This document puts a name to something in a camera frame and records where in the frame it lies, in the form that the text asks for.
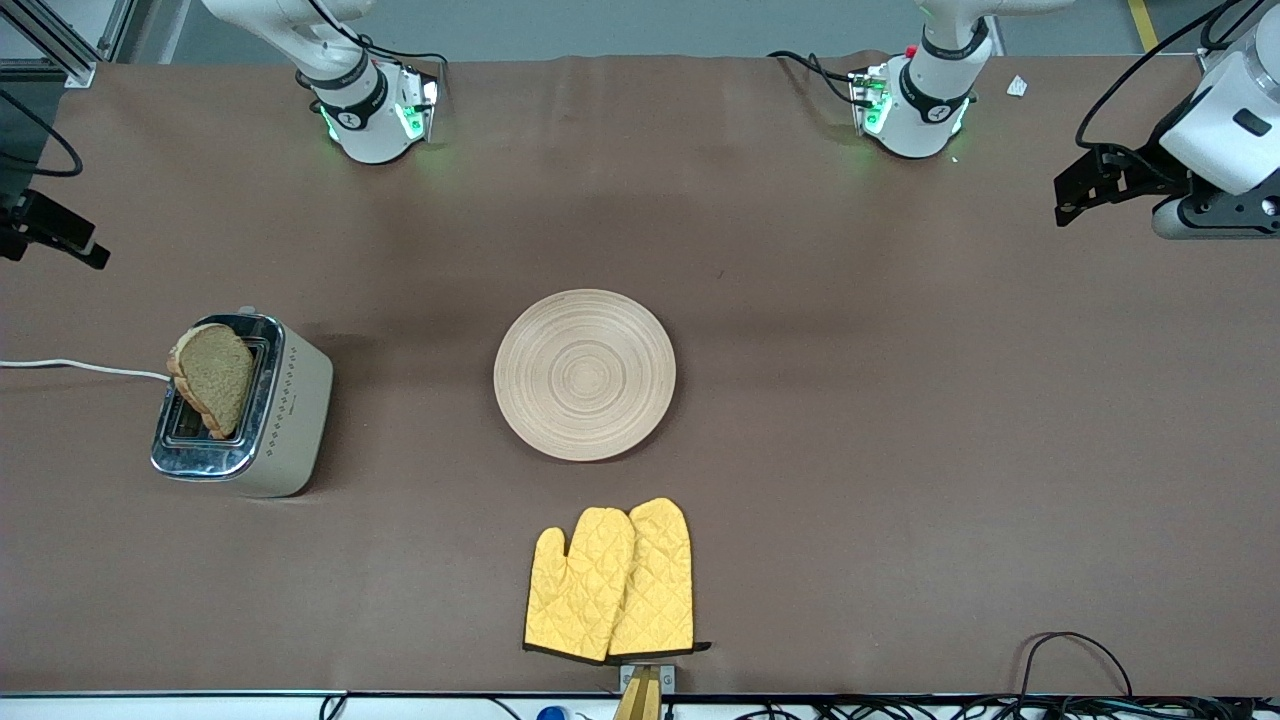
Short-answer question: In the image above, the brown toast slice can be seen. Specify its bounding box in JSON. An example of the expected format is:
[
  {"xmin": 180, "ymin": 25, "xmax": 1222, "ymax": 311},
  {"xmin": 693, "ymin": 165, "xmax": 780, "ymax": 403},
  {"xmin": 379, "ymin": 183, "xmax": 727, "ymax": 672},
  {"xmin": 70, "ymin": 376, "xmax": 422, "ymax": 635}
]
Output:
[{"xmin": 166, "ymin": 322, "xmax": 257, "ymax": 441}]

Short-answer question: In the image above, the round wooden plate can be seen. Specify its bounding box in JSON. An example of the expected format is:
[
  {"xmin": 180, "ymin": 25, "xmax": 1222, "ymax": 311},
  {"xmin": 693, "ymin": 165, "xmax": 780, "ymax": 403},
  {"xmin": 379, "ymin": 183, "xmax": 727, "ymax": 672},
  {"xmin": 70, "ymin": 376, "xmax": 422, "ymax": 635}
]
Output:
[{"xmin": 494, "ymin": 289, "xmax": 677, "ymax": 462}]

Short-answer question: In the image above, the metal arm base connector panel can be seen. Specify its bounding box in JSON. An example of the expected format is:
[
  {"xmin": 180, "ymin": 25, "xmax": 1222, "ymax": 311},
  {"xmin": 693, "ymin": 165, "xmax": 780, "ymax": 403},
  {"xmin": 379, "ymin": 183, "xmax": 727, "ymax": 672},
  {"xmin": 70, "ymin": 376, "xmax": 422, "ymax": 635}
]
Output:
[
  {"xmin": 395, "ymin": 66, "xmax": 442, "ymax": 142},
  {"xmin": 850, "ymin": 66, "xmax": 893, "ymax": 137}
]

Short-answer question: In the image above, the cream and chrome toaster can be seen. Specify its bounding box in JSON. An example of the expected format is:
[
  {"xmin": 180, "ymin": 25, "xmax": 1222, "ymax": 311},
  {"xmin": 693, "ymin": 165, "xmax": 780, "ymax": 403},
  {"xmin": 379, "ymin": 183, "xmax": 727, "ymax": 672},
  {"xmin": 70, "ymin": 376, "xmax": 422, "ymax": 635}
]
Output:
[{"xmin": 150, "ymin": 305, "xmax": 334, "ymax": 498}]

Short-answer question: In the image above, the yellow quilted oven mitt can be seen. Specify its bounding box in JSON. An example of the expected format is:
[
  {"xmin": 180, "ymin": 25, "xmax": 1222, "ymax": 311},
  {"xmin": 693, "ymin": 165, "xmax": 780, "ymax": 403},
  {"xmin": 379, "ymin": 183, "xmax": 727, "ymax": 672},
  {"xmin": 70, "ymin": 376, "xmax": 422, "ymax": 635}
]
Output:
[
  {"xmin": 608, "ymin": 497, "xmax": 713, "ymax": 659},
  {"xmin": 522, "ymin": 507, "xmax": 637, "ymax": 663}
]

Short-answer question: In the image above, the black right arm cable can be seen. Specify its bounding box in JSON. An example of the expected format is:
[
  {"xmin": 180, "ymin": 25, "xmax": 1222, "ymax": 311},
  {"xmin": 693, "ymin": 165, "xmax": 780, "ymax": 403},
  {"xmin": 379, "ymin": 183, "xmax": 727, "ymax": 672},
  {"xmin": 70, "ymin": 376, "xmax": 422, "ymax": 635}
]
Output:
[{"xmin": 0, "ymin": 90, "xmax": 83, "ymax": 179}]

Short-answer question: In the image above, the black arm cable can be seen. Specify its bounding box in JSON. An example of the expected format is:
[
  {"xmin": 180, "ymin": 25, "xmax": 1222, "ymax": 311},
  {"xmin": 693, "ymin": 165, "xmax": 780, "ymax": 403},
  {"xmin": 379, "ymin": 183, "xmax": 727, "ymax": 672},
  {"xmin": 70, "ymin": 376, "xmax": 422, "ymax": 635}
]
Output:
[
  {"xmin": 0, "ymin": 90, "xmax": 83, "ymax": 179},
  {"xmin": 1076, "ymin": 0, "xmax": 1261, "ymax": 151}
]

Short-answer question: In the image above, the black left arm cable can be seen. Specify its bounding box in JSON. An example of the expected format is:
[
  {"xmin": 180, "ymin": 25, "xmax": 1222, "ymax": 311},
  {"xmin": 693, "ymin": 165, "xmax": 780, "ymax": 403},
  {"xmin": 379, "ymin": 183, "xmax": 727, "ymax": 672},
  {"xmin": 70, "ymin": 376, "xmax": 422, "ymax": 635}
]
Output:
[{"xmin": 1076, "ymin": 0, "xmax": 1261, "ymax": 151}]

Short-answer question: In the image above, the white toaster power cable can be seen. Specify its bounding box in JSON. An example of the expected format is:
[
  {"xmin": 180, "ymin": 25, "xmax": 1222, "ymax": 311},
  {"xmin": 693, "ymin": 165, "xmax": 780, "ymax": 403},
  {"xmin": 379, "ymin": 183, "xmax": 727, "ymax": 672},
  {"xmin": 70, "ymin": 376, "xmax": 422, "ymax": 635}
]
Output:
[{"xmin": 0, "ymin": 358, "xmax": 173, "ymax": 383}]

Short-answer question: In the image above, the black base cable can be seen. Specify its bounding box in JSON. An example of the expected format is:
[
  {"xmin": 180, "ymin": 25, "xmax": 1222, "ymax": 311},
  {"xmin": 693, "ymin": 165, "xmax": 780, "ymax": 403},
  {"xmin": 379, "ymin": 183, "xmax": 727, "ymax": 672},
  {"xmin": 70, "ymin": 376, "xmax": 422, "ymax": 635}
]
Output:
[
  {"xmin": 767, "ymin": 50, "xmax": 863, "ymax": 106},
  {"xmin": 305, "ymin": 0, "xmax": 449, "ymax": 101}
]

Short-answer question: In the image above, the black looped cable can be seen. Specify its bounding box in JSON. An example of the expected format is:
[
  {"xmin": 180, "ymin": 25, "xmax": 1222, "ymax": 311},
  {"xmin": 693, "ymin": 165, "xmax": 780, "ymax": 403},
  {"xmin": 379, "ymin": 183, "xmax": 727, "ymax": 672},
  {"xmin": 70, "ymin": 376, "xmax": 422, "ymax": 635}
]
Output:
[{"xmin": 1018, "ymin": 631, "xmax": 1136, "ymax": 701}]

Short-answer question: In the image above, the black cable bundle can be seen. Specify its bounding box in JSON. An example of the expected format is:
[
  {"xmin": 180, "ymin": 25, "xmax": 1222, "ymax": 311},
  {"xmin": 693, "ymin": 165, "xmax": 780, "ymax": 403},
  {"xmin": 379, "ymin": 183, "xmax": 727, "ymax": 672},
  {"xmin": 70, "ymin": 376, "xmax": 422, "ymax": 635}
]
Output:
[{"xmin": 740, "ymin": 697, "xmax": 1280, "ymax": 720}]

